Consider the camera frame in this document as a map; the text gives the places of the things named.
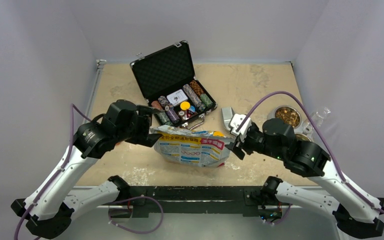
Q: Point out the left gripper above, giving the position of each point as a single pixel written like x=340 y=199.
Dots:
x=144 y=116

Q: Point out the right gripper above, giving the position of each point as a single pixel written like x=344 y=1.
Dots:
x=240 y=141

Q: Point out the grey metal scoop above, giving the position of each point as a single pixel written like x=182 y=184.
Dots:
x=227 y=114

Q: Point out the pet food bag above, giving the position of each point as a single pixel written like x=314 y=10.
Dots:
x=204 y=149

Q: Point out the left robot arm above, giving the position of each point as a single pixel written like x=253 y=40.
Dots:
x=113 y=129

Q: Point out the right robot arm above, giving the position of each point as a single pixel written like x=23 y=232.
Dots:
x=355 y=212

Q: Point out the grey double pet bowl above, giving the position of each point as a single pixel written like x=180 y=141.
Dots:
x=291 y=116

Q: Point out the yellow dealer chip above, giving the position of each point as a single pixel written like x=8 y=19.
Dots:
x=185 y=105

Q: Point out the white playing card box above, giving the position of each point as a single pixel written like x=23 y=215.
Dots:
x=177 y=97

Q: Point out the clear water bottle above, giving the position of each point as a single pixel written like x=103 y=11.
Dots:
x=315 y=119

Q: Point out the black poker chip case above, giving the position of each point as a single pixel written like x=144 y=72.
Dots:
x=166 y=71

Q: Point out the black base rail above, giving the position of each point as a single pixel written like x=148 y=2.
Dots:
x=247 y=201

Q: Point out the aluminium frame rail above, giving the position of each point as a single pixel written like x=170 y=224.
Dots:
x=52 y=209

